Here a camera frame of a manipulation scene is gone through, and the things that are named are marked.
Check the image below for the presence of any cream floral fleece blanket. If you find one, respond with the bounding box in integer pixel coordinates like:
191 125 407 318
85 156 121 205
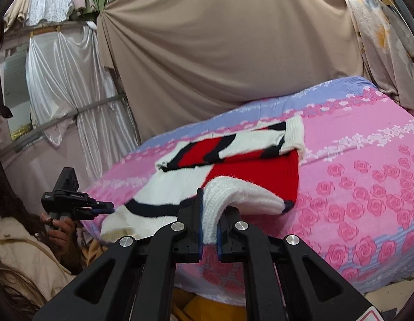
342 0 414 117

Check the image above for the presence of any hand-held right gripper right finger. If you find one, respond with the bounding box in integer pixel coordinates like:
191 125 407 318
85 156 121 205
218 207 379 321

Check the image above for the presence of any person's left hand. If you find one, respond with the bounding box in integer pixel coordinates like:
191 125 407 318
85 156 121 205
40 212 78 263

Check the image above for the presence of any person's cream jacket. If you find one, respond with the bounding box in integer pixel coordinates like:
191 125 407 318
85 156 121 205
0 207 78 310

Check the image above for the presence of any white satin curtain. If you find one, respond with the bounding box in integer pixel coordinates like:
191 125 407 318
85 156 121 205
25 23 139 181

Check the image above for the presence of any white red black knit sweater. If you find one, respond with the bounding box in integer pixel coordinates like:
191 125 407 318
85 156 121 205
100 116 306 244

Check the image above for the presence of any gold framed mirror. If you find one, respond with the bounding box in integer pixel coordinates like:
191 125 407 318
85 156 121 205
0 45 33 141

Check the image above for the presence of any pink floral bed sheet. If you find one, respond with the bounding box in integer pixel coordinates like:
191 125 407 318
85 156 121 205
78 76 414 306

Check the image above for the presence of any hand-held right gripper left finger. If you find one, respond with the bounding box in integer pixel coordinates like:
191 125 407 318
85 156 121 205
33 188 205 321

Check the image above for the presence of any person's dark hair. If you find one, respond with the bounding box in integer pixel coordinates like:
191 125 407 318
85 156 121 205
0 147 52 321

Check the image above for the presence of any beige backdrop cloth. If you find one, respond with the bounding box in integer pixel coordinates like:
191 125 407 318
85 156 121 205
96 0 370 144

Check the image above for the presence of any yellow cloth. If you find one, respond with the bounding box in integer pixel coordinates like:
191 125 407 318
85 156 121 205
172 286 248 321

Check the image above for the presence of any grey metal rail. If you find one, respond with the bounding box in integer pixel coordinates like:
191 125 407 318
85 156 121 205
0 94 128 156

